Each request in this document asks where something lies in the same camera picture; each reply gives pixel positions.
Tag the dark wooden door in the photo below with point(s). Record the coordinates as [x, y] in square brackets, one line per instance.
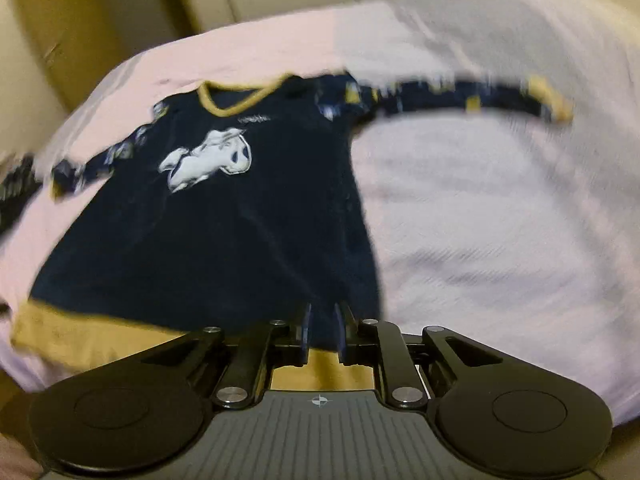
[80, 41]

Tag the navy fleece pajama top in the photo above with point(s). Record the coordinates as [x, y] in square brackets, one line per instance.
[232, 206]

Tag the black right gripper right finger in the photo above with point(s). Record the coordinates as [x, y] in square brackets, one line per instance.
[381, 346]

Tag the pink grey striped bedspread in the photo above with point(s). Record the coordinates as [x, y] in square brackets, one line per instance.
[519, 235]

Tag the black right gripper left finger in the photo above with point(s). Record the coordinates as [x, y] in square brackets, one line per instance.
[257, 353]

